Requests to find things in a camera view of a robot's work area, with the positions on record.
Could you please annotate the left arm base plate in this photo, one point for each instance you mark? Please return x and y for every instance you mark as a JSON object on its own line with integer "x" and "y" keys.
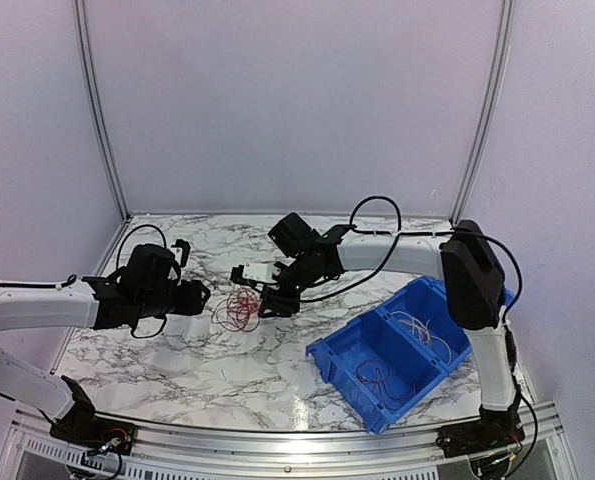
{"x": 99, "y": 435}

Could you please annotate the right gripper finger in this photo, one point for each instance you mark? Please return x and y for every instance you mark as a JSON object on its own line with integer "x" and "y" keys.
{"x": 283, "y": 307}
{"x": 267, "y": 306}

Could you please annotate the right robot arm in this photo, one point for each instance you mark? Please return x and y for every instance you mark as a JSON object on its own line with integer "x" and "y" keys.
{"x": 462, "y": 258}

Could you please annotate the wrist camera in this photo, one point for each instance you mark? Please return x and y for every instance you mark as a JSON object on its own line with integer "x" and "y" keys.
{"x": 181, "y": 252}
{"x": 253, "y": 274}

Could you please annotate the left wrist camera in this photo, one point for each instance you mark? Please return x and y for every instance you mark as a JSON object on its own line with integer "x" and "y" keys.
{"x": 181, "y": 252}

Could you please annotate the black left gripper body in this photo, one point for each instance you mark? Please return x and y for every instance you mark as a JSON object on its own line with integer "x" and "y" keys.
{"x": 184, "y": 306}

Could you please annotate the aluminium front frame rail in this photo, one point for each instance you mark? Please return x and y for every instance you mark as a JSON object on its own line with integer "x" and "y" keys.
{"x": 163, "y": 451}

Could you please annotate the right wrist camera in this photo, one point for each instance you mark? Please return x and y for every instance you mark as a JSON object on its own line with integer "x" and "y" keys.
{"x": 253, "y": 274}

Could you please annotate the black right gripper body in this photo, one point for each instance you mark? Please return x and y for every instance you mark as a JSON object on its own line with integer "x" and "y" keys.
{"x": 303, "y": 274}

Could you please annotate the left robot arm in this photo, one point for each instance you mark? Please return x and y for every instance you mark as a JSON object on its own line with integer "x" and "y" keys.
{"x": 150, "y": 285}

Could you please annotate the blue three-compartment bin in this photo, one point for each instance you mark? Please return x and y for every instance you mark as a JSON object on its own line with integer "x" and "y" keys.
{"x": 386, "y": 360}

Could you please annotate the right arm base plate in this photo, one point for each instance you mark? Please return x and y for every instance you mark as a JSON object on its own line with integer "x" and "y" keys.
{"x": 477, "y": 436}

